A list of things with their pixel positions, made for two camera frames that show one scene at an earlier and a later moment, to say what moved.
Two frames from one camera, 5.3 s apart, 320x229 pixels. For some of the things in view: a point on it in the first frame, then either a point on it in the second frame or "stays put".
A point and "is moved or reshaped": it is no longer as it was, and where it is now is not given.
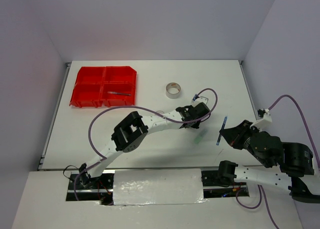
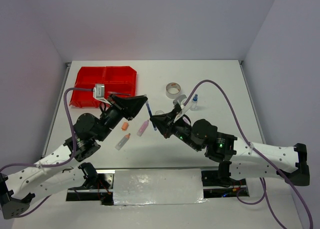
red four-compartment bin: [98, 86] stays put
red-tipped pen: [109, 92] stays put
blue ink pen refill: [224, 122] is moved or reshaped
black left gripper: [196, 125] → [127, 107]
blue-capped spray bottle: [194, 98] stays put
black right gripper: [232, 135] → [165, 122]
